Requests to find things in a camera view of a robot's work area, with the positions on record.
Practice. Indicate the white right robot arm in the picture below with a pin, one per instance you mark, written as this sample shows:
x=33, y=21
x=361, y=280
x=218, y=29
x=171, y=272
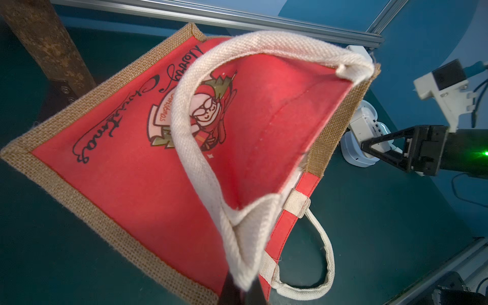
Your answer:
x=465, y=151

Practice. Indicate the red burlap canvas bag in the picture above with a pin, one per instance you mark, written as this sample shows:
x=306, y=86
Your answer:
x=200, y=158

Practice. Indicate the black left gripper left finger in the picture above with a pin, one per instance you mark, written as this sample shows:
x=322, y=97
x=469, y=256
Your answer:
x=231, y=294

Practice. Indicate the pink cherry blossom tree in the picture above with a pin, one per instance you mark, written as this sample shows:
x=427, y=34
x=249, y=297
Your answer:
x=41, y=32

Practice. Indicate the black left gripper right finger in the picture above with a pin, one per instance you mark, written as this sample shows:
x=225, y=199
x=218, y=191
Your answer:
x=255, y=295

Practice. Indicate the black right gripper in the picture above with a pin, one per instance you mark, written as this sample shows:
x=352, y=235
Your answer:
x=422, y=150

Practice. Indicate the white rectangular alarm clock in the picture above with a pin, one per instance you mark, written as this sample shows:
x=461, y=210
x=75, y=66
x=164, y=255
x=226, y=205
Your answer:
x=365, y=125

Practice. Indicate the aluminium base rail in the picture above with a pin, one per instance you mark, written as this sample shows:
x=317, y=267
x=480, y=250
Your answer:
x=462, y=268

